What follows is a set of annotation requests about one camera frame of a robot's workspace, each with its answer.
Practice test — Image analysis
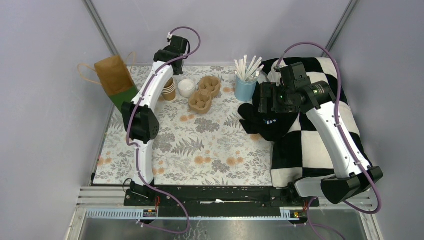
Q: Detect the aluminium frame rail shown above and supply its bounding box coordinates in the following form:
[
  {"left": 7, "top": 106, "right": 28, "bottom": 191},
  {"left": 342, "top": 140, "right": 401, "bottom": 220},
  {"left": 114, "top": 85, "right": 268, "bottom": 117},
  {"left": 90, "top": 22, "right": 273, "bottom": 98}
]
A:
[{"left": 66, "top": 186, "right": 384, "bottom": 240}]

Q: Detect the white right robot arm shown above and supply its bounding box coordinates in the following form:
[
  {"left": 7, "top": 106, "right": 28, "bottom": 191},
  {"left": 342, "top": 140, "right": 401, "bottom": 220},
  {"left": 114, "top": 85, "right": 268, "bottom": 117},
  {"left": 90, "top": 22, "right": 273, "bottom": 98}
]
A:
[{"left": 260, "top": 62, "right": 383, "bottom": 206}]

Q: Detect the white wrapped straws bundle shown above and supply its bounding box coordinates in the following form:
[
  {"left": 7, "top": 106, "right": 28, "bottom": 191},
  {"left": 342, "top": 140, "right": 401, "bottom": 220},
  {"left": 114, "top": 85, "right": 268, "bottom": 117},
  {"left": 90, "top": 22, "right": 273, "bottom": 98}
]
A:
[{"left": 234, "top": 55, "right": 264, "bottom": 82}]

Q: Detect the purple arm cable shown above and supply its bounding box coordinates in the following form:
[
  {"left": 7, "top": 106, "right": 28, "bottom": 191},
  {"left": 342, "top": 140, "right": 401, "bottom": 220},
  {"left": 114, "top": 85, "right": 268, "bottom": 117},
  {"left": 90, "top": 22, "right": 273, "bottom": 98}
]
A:
[
  {"left": 276, "top": 41, "right": 382, "bottom": 240},
  {"left": 125, "top": 26, "right": 202, "bottom": 235}
]

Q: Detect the stack of white cup lids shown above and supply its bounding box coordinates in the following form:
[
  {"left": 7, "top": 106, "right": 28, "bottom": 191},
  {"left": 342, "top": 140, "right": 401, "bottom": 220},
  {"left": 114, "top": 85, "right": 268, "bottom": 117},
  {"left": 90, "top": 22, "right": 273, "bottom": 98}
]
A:
[{"left": 177, "top": 78, "right": 196, "bottom": 99}]

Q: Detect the black cloth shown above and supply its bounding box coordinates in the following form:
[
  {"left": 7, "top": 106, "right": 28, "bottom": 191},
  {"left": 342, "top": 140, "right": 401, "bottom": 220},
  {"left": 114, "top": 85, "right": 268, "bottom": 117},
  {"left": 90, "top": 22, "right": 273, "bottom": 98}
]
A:
[{"left": 237, "top": 83, "right": 298, "bottom": 142}]

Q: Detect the blue straw holder cup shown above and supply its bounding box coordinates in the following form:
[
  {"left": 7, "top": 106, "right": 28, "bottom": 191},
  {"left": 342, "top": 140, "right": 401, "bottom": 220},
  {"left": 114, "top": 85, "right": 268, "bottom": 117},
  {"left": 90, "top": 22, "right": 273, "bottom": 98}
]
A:
[{"left": 234, "top": 76, "right": 257, "bottom": 102}]

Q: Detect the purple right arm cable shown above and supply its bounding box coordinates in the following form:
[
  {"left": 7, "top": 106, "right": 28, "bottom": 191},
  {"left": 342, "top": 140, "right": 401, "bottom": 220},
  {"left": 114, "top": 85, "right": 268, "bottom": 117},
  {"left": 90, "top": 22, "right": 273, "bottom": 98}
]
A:
[{"left": 276, "top": 41, "right": 382, "bottom": 240}]

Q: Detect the stack of brown paper cups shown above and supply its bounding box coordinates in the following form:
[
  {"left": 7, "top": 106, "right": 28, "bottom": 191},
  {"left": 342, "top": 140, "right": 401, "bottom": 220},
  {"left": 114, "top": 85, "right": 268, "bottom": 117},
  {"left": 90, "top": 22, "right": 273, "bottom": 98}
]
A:
[{"left": 161, "top": 77, "right": 176, "bottom": 101}]

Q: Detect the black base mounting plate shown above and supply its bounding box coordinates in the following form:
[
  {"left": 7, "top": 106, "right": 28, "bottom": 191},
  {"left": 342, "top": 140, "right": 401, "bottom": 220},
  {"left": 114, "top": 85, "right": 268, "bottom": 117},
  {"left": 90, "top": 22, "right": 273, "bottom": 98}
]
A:
[{"left": 123, "top": 181, "right": 311, "bottom": 218}]

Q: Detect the black white checkered blanket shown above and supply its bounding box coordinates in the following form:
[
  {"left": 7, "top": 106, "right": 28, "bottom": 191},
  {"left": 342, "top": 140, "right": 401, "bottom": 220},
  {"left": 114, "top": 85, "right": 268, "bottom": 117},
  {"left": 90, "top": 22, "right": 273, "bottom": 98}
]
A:
[{"left": 259, "top": 57, "right": 372, "bottom": 189}]

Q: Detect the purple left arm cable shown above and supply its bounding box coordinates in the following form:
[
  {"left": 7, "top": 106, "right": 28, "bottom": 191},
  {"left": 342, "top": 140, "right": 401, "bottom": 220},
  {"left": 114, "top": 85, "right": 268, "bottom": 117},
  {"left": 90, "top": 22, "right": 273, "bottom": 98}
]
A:
[{"left": 125, "top": 26, "right": 202, "bottom": 235}]

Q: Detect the brown pulp cup carrier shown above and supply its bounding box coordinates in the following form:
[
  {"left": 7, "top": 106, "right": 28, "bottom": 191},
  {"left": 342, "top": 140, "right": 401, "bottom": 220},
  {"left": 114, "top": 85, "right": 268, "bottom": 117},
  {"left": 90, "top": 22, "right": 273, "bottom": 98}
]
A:
[{"left": 188, "top": 76, "right": 221, "bottom": 115}]

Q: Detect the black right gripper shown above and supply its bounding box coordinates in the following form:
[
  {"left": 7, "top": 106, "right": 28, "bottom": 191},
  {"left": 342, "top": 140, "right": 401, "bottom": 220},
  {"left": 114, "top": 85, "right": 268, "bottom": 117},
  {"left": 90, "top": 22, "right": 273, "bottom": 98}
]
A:
[{"left": 258, "top": 82, "right": 299, "bottom": 113}]

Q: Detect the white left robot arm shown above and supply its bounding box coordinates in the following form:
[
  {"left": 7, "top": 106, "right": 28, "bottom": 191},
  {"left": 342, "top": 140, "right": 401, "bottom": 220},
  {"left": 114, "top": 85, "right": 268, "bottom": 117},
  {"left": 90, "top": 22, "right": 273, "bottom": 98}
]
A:
[{"left": 121, "top": 35, "right": 191, "bottom": 186}]

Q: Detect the green brown paper bag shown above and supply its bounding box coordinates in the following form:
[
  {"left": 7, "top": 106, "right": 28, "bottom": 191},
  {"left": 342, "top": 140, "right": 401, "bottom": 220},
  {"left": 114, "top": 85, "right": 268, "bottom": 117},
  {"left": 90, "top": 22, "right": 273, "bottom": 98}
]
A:
[{"left": 77, "top": 55, "right": 139, "bottom": 112}]

